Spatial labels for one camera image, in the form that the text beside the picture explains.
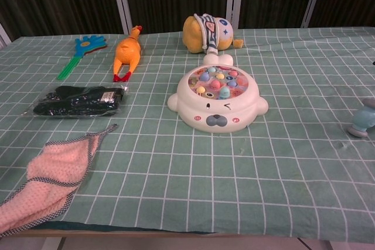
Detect grey round toy mallet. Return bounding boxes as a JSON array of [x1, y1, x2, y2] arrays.
[[346, 98, 375, 140]]

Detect white seal fishing toy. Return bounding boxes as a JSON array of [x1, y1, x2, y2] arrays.
[[167, 53, 269, 133]]

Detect green checked tablecloth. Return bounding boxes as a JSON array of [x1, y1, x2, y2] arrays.
[[0, 26, 375, 235]]

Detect yellow plush toy striped scarf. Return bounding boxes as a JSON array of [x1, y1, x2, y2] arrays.
[[182, 13, 244, 55]]

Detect yellow rubber chicken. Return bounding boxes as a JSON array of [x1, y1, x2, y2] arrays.
[[112, 25, 144, 83]]

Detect black gloves in plastic bag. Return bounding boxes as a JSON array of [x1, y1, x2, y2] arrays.
[[28, 85, 129, 118]]

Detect pink towel with dark trim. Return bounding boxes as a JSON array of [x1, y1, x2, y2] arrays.
[[0, 124, 119, 238]]

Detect blue hand clapper green handle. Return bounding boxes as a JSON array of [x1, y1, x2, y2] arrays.
[[57, 35, 108, 81]]

